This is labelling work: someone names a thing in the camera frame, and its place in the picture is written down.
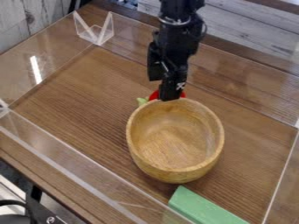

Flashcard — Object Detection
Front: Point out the clear acrylic corner bracket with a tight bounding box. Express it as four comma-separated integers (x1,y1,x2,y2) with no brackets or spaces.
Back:
72,12,115,46

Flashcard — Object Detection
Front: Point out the clear acrylic tray wall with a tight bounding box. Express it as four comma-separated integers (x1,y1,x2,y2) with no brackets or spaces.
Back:
0,101,192,224

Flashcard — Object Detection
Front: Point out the green rectangular block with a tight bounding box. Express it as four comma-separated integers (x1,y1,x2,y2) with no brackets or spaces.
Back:
168,185,249,224

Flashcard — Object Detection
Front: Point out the black table leg bracket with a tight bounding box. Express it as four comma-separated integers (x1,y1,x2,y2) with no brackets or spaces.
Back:
25,185,68,224

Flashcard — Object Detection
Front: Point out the red plush strawberry toy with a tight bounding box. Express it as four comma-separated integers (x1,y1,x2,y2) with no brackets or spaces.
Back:
136,90,185,107

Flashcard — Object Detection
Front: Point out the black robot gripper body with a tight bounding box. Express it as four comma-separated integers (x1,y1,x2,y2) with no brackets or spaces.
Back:
152,0,207,69

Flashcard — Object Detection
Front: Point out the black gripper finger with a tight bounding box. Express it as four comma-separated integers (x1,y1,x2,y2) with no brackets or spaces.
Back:
147,42,165,81
159,66,188,102

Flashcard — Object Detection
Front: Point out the black cable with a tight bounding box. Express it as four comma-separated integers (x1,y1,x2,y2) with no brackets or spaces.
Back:
0,199,36,224

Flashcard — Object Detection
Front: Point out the wooden bowl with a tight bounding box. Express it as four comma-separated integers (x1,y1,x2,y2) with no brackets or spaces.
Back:
125,98,224,184

